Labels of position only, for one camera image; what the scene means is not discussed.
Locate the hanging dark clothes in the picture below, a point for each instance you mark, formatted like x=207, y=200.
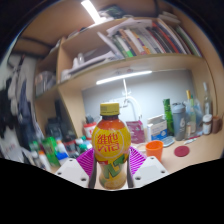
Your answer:
x=16, y=106

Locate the blue-labelled white bottle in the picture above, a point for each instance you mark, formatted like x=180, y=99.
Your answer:
x=62, y=155

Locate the green box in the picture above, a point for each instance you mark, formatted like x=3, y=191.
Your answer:
x=50, y=151

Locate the ceiling tube light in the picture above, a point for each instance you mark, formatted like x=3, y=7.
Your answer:
x=90, y=10

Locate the yellow drink bottle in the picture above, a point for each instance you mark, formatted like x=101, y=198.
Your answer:
x=111, y=143

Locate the yellow-capped clear bottle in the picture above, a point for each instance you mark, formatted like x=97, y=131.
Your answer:
x=191, y=115

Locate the white and blue carton box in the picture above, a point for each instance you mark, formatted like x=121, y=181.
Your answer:
x=157, y=128

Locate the brown mug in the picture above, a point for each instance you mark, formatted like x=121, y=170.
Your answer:
x=216, y=125

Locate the grey shaker bottle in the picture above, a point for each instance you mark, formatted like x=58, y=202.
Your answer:
x=179, y=123

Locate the tall green canister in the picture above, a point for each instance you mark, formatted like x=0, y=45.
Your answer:
x=168, y=115

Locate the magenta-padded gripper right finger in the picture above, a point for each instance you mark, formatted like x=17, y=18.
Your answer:
x=151, y=170

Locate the red and white can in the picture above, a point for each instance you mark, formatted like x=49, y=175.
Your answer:
x=88, y=130

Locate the white-lidded dark jar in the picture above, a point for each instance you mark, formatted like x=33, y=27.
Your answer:
x=207, y=125

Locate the orange plastic cup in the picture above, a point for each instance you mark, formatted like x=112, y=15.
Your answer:
x=154, y=150

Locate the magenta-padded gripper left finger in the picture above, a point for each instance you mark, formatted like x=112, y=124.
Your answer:
x=70, y=168

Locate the white LED light bar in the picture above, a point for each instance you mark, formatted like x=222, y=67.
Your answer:
x=123, y=77

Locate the magenta pouch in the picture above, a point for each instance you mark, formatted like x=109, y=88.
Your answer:
x=136, y=131

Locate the blue plastic bag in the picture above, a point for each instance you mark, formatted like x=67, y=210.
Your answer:
x=199, y=113

